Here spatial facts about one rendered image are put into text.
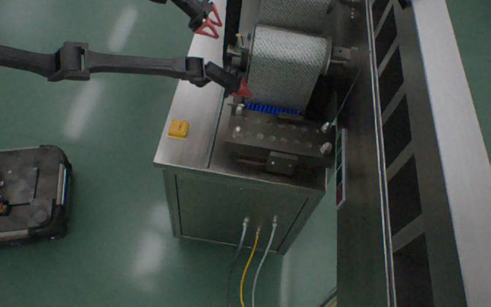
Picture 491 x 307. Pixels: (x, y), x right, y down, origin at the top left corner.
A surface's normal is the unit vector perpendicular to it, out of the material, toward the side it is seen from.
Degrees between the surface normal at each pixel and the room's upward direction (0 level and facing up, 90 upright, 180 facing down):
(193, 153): 0
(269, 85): 90
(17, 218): 0
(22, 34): 0
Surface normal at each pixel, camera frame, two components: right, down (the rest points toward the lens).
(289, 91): -0.14, 0.82
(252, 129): 0.11, -0.54
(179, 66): 0.45, -0.18
